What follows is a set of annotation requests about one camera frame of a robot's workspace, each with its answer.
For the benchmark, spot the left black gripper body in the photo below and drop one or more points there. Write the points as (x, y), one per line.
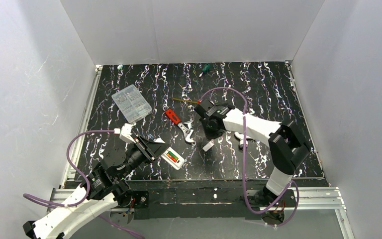
(144, 149)

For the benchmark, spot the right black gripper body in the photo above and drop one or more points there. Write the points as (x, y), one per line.
(203, 109)

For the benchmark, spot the white remote control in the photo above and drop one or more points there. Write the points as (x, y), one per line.
(169, 155)

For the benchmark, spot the white battery cover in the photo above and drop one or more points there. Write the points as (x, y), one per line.
(208, 146)

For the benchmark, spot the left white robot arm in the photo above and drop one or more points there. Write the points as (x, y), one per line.
(103, 189)

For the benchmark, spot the yellow tape measure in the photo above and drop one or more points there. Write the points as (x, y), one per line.
(186, 101)

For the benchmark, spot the small silver wrench piece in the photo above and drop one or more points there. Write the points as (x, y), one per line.
(189, 124)

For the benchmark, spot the clear plastic screw box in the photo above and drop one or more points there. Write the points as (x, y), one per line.
(132, 104)

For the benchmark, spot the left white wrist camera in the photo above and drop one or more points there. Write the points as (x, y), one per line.
(125, 133)

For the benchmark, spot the red handled adjustable wrench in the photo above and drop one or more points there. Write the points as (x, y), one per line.
(180, 124)

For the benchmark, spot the green handled screwdriver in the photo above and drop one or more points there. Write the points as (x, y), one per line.
(205, 69)

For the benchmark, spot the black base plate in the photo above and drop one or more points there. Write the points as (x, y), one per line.
(186, 199)

